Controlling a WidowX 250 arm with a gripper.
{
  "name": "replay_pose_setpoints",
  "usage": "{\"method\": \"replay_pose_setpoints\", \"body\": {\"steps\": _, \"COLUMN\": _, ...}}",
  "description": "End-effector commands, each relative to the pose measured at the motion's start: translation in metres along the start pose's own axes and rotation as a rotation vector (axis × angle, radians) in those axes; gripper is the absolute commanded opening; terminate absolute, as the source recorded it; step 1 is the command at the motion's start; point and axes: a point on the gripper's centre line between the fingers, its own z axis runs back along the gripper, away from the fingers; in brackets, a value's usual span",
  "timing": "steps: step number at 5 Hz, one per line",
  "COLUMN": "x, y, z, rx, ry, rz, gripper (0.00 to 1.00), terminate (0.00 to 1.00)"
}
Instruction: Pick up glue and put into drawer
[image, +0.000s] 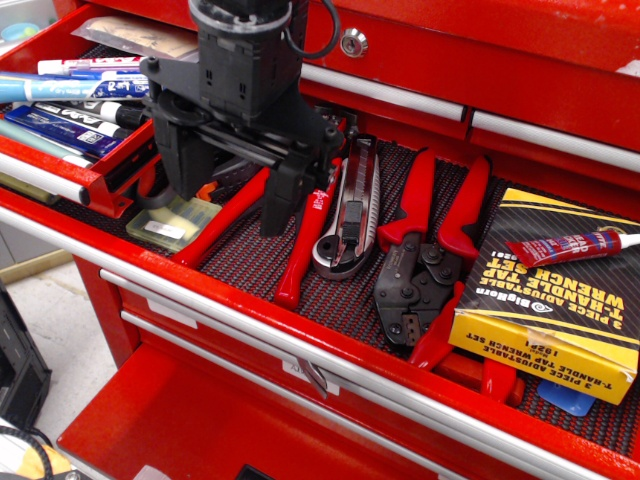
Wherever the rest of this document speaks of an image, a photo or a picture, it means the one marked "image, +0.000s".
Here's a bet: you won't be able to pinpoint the yellow black wrench set box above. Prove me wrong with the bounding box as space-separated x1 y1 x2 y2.
449 188 639 404

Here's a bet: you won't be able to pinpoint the pale green pen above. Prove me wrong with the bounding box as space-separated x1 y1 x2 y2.
1 119 93 168

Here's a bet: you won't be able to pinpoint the black white marker pen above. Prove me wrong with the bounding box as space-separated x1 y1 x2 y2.
12 101 149 130

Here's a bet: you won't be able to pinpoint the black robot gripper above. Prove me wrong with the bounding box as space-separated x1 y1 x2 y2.
141 1 343 237

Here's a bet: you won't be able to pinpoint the clear plastic blade case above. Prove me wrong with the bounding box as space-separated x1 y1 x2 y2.
126 197 222 252

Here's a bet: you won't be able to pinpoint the white red marker pen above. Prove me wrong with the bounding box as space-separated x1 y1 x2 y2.
37 56 143 75

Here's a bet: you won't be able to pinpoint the small upper red drawer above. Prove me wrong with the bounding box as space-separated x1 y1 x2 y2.
1 1 196 218

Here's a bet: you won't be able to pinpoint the red threadlocker glue tube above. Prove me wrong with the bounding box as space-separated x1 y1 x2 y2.
506 230 639 268

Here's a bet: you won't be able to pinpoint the blue white marker pen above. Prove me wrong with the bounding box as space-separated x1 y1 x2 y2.
70 70 147 81

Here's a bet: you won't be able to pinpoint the red handled crimping pliers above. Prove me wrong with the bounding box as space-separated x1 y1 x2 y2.
373 150 492 349

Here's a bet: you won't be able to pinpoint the dark blue flat pen box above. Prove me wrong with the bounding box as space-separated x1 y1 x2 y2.
4 106 122 159

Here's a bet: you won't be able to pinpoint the blue plastic scraper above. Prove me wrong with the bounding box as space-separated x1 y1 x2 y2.
537 380 595 417

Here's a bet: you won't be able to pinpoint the black device on floor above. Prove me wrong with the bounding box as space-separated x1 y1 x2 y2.
1 284 52 429

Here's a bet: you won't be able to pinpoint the black handled cutter tool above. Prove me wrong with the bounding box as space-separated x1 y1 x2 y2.
134 149 261 210

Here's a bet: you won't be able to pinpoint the clear plastic bag with card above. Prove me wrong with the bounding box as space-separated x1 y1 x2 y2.
72 15 199 61

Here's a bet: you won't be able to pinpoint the silver black utility knife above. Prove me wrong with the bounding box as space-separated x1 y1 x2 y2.
313 134 381 280

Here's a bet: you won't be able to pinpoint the red tool under box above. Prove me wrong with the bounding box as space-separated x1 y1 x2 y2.
408 281 525 406

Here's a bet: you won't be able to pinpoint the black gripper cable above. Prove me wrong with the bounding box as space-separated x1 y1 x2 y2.
283 0 342 61

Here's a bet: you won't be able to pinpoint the red tool chest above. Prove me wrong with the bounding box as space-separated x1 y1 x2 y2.
1 1 639 479

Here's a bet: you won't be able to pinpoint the red handled wire stripper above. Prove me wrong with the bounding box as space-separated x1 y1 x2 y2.
172 152 344 310

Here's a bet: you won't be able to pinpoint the silver round drawer lock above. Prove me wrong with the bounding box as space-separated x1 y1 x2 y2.
340 28 368 58

